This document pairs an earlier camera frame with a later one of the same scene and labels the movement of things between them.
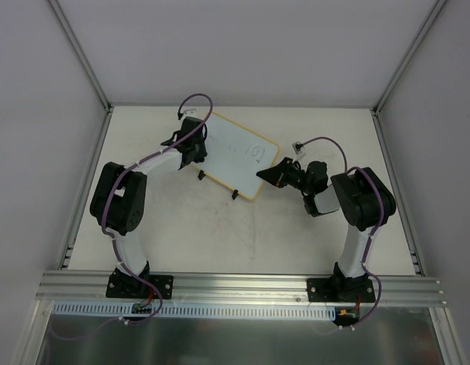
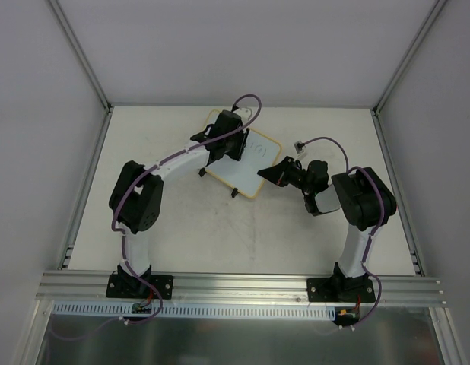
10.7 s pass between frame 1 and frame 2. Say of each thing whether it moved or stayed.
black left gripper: moved
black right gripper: stayed
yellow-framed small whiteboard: stayed
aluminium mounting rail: stayed
